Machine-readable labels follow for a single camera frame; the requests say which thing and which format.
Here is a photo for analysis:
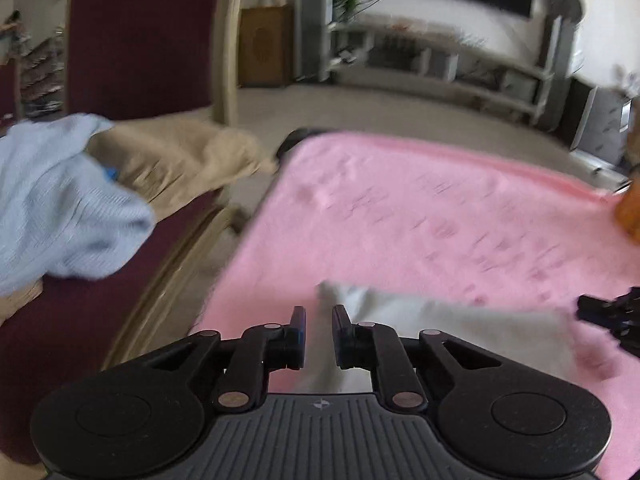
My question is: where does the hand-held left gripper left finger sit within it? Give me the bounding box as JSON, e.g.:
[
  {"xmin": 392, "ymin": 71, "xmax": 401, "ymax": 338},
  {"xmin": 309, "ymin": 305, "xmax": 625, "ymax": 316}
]
[{"xmin": 145, "ymin": 305, "xmax": 307, "ymax": 413}]

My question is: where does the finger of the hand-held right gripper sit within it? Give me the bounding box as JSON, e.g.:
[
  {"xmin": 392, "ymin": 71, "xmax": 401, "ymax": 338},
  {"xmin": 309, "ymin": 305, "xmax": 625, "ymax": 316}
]
[{"xmin": 576, "ymin": 286, "xmax": 640, "ymax": 358}]

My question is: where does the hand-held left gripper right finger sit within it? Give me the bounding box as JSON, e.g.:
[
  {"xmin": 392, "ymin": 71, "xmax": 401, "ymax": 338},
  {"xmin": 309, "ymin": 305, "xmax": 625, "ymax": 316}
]
[{"xmin": 331, "ymin": 304, "xmax": 503, "ymax": 413}]

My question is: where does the white printed t-shirt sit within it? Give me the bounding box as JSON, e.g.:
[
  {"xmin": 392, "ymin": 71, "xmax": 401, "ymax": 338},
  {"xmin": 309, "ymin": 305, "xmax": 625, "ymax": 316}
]
[{"xmin": 300, "ymin": 280, "xmax": 576, "ymax": 396}]

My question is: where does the orange drink bottle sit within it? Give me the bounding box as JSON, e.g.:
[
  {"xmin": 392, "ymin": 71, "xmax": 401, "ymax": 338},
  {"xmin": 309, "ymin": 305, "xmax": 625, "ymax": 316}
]
[{"xmin": 614, "ymin": 180, "xmax": 640, "ymax": 245}]

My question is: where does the pink printed blanket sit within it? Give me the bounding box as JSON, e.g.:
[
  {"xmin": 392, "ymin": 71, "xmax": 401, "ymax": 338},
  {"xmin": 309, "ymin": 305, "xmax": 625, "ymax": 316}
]
[{"xmin": 190, "ymin": 130, "xmax": 640, "ymax": 480}]

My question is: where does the grey side cabinet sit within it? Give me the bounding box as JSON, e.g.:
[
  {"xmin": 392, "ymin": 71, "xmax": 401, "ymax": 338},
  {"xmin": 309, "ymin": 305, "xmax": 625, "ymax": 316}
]
[{"xmin": 570, "ymin": 85, "xmax": 631, "ymax": 156}]

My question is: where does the beige cloth garment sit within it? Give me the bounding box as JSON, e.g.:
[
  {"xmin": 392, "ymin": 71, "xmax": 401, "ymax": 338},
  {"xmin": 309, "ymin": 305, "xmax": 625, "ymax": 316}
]
[{"xmin": 0, "ymin": 119, "xmax": 278, "ymax": 328}]

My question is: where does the light blue knit garment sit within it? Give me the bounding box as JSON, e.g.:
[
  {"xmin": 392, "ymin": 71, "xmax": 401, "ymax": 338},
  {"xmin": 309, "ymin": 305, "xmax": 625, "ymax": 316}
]
[{"xmin": 0, "ymin": 112, "xmax": 157, "ymax": 296}]

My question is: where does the wooden cabinet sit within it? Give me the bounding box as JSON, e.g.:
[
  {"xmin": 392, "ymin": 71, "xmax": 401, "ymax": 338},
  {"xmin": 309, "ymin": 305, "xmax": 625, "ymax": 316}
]
[{"xmin": 239, "ymin": 5, "xmax": 296, "ymax": 88}]

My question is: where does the metal television stand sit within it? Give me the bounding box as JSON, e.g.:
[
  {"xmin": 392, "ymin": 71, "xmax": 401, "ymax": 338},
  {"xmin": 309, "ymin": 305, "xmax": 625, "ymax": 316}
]
[{"xmin": 327, "ymin": 20, "xmax": 561, "ymax": 126}]

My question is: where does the metal shoe rack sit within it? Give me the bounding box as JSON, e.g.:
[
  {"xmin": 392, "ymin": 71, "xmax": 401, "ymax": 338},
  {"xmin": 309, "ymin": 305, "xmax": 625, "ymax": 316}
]
[{"xmin": 15, "ymin": 35, "xmax": 66, "ymax": 116}]

